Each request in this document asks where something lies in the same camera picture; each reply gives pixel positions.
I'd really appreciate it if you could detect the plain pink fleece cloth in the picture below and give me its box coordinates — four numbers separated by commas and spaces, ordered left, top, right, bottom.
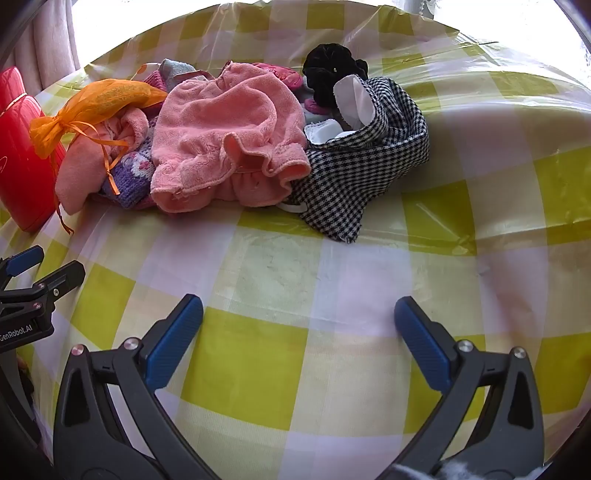
55, 108, 149, 216

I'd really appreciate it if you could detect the red thermos bottle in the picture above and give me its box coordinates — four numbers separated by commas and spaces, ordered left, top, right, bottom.
0, 67, 70, 232

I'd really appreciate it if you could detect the light blue towel cloth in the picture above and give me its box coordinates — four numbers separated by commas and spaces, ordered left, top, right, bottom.
159, 59, 197, 88

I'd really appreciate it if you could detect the pink ruffled fleece garment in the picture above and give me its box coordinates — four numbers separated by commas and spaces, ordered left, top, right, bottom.
150, 62, 311, 214

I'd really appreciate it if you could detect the black velvet scrunchie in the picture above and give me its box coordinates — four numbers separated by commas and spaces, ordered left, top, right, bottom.
302, 45, 370, 108

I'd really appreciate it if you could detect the white floral lace curtain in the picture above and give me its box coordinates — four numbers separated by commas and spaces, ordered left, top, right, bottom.
383, 0, 445, 21

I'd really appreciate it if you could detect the yellow checked plastic tablecloth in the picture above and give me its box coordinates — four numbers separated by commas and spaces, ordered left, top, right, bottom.
0, 2, 591, 468

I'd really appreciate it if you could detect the pink patterned drape curtain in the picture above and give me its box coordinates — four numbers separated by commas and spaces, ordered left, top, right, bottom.
9, 0, 88, 90

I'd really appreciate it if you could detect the magenta knitted glove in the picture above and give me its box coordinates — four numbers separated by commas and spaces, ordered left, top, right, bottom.
252, 62, 304, 93

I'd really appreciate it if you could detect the purple knitted garment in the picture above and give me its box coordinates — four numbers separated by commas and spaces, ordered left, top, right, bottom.
99, 117, 160, 210

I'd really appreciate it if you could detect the white sock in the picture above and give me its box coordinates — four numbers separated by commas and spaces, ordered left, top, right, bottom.
305, 117, 357, 145

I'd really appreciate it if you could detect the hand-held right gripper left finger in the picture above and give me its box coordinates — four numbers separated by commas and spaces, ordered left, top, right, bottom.
52, 294, 218, 480

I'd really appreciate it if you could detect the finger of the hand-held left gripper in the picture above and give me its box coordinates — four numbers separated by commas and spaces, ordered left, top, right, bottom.
0, 260, 86, 306
0, 246, 45, 278

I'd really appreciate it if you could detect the black white houndstooth cloth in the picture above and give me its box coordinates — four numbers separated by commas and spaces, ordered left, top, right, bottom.
281, 76, 430, 244

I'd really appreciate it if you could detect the orange organza drawstring bag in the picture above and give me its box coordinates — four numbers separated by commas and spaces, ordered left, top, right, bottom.
30, 78, 168, 234

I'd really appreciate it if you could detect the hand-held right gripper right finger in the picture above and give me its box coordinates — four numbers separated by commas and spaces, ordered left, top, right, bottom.
394, 296, 546, 480

